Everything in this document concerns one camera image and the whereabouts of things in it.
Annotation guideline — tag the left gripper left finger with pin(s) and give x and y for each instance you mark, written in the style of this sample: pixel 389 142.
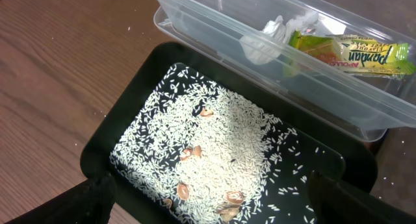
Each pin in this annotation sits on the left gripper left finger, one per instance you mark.
pixel 89 202

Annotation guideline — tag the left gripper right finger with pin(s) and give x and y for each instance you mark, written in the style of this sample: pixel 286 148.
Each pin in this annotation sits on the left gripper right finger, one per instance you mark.
pixel 335 201

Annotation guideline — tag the green snack wrapper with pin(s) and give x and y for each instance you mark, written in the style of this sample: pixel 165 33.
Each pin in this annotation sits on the green snack wrapper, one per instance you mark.
pixel 357 55

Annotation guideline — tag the white tissue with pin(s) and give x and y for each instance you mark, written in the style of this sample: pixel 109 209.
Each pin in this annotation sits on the white tissue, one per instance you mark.
pixel 260 51

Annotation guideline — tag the brown serving tray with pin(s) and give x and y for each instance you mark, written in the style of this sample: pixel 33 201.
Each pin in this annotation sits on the brown serving tray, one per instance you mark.
pixel 395 184

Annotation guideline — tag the nut shell bottom edge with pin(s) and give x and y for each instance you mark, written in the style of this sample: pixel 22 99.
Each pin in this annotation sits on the nut shell bottom edge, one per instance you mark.
pixel 167 203

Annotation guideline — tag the nut shell lower left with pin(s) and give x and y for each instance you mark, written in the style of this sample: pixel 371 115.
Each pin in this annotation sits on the nut shell lower left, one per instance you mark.
pixel 182 191

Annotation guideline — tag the brown nut shell piece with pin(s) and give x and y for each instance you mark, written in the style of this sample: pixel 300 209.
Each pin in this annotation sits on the brown nut shell piece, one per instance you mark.
pixel 231 207

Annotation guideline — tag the black plastic tray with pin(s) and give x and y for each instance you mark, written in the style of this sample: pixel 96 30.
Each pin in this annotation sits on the black plastic tray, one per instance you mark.
pixel 328 151

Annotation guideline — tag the spilled rice pile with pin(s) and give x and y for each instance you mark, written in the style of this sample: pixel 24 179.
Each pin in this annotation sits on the spilled rice pile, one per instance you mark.
pixel 244 149

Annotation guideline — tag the nut shell middle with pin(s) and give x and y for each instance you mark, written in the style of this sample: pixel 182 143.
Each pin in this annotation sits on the nut shell middle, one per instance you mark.
pixel 186 153

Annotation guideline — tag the nut shell top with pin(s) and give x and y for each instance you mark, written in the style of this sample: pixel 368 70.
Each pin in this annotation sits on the nut shell top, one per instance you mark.
pixel 206 112

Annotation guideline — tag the clear plastic bin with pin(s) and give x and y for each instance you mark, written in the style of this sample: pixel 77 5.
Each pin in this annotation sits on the clear plastic bin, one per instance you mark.
pixel 360 105

